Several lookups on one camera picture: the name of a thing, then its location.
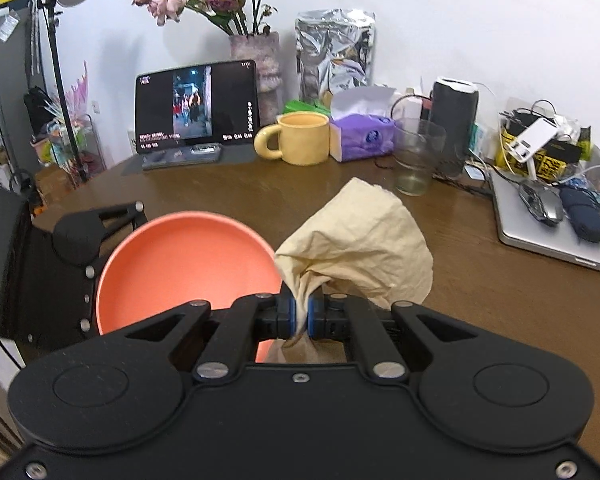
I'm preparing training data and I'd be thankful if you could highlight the beige cloth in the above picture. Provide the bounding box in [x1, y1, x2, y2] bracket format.
[265, 177, 435, 365]

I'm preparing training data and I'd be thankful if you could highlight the black cylinder speaker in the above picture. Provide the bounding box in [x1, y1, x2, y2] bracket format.
[428, 76, 481, 181]

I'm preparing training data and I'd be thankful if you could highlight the grey cabinet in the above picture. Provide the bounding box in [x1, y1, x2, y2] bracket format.
[0, 7, 46, 181]

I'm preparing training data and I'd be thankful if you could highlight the silver foil bag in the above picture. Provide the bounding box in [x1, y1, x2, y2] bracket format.
[295, 9, 377, 106]

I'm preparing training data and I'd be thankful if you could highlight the green packet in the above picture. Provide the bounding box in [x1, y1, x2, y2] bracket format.
[284, 100, 333, 116]

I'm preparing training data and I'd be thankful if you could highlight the yellow black box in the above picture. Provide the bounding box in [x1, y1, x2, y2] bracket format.
[496, 115, 583, 183]

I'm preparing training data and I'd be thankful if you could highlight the silver laptop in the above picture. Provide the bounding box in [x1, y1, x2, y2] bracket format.
[489, 160, 600, 277]

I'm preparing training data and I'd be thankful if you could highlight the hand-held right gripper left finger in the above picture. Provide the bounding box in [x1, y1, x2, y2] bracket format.
[122, 292, 299, 382]

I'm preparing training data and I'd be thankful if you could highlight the pink feathery plant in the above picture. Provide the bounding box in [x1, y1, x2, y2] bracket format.
[62, 62, 91, 121]

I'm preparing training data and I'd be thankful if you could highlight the grey computer mouse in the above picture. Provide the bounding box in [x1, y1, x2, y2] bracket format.
[517, 180, 565, 226]

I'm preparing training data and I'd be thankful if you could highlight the purple tissue pack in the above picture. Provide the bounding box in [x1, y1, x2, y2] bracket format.
[328, 85, 398, 163]

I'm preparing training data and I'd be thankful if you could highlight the black braided cable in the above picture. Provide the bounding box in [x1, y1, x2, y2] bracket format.
[374, 156, 496, 196]

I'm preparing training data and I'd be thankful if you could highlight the black light stand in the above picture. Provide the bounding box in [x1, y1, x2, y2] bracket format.
[42, 5, 90, 185]

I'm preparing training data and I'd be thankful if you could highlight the black tablet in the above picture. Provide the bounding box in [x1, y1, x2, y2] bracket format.
[135, 60, 260, 155]

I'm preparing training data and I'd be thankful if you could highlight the grey tablet cover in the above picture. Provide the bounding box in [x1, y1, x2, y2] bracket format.
[141, 142, 257, 171]

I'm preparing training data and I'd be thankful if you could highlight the pink footed bowl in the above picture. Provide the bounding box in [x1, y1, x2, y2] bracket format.
[95, 212, 283, 363]

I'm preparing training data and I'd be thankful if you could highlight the white charging hub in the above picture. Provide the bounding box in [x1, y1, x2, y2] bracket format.
[505, 120, 561, 163]

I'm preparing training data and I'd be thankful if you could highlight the yellow mug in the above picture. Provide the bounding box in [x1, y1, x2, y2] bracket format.
[253, 112, 330, 166]

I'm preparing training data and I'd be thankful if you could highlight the clear drinking glass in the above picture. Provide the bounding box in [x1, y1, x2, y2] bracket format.
[393, 117, 447, 197]

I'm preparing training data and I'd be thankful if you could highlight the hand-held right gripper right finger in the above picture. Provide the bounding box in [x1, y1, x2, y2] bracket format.
[307, 292, 473, 382]

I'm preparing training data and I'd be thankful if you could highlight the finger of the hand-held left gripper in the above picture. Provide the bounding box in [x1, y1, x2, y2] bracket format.
[91, 201, 147, 262]

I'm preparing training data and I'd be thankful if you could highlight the black bag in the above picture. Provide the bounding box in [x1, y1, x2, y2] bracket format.
[24, 86, 56, 133]

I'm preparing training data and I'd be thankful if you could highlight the navy folded umbrella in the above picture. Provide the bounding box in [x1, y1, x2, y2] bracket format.
[559, 186, 600, 244]

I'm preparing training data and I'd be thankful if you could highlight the metal wire rack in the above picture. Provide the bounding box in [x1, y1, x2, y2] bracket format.
[30, 112, 106, 186]

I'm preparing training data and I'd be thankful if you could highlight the white teal box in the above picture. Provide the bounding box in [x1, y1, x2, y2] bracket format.
[467, 122, 496, 161]

